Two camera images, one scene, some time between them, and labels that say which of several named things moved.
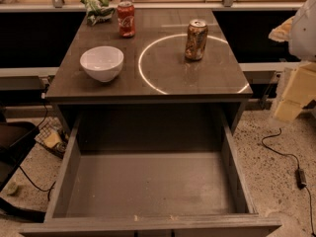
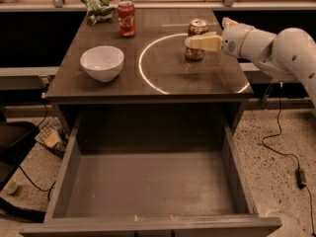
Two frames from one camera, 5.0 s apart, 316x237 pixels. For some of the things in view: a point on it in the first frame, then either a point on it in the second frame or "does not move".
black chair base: (16, 140) does not move
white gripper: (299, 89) -> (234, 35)
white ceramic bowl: (103, 63) does not move
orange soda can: (196, 39) does not move
